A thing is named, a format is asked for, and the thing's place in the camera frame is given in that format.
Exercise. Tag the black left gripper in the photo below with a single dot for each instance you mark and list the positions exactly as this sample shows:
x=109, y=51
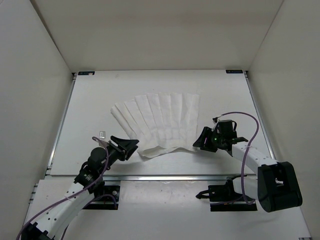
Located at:
x=128, y=144

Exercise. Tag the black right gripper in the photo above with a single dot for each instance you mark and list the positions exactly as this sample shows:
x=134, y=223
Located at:
x=203, y=142

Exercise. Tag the white pleated skirt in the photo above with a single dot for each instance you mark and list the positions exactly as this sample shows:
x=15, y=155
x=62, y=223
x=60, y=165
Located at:
x=162, y=122

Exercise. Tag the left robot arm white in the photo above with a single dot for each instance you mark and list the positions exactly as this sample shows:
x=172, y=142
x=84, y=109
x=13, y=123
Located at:
x=88, y=186

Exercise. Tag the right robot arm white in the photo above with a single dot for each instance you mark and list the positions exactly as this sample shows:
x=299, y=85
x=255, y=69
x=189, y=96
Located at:
x=275, y=186

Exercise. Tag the blue corner label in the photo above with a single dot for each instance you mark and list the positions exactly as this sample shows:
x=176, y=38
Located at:
x=86, y=73
x=234, y=71

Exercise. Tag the right blue corner label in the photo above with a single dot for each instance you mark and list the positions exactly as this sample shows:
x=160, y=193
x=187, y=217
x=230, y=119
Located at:
x=234, y=71

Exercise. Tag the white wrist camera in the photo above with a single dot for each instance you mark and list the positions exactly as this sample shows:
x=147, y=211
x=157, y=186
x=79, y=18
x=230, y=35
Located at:
x=102, y=135
x=216, y=121

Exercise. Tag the aluminium table front rail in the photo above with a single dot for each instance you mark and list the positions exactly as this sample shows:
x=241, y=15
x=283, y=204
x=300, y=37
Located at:
x=166, y=178

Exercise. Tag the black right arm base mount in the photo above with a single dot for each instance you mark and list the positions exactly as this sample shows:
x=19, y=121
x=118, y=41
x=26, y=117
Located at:
x=224, y=198

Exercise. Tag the left blue corner label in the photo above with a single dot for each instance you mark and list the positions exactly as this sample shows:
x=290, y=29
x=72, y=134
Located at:
x=86, y=73

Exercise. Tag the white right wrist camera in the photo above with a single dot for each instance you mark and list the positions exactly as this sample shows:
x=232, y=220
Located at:
x=216, y=121

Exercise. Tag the aluminium left side rail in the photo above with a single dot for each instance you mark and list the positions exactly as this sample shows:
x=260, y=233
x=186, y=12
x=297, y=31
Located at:
x=61, y=123

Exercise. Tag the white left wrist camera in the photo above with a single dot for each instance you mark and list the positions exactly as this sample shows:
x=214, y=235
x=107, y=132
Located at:
x=102, y=135

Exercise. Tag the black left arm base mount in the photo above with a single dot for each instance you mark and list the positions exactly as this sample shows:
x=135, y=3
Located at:
x=106, y=198

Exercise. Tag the aluminium right side rail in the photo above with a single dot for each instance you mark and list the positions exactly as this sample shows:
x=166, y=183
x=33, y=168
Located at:
x=263, y=141

